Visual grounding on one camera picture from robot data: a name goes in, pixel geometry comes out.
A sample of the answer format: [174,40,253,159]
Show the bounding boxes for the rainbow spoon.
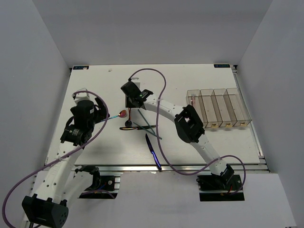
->
[107,110,127,120]

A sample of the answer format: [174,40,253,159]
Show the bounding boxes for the black spoon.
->
[124,108,132,127]

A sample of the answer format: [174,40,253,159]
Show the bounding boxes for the pink handled fork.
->
[190,94,196,107]

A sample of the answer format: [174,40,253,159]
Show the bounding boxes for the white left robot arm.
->
[22,96,109,228]

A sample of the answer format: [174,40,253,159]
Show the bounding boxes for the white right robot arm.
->
[121,81,234,190]

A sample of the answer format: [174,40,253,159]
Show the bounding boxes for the black knife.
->
[119,125,156,131]

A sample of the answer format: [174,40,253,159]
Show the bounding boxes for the blue iridescent knife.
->
[145,134,162,171]

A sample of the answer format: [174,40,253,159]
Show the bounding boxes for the clear plastic bin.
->
[214,88,236,128]
[200,89,222,128]
[227,88,252,127]
[186,89,206,128]

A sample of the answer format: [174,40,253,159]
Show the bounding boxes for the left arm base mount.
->
[79,169,120,199]

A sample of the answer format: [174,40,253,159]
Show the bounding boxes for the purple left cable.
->
[2,91,111,228]

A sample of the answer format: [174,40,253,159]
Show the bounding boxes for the purple cable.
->
[128,68,247,197]
[2,91,111,228]

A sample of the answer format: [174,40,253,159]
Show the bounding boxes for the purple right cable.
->
[128,68,247,197]

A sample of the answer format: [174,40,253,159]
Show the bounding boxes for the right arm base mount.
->
[196,175,245,202]

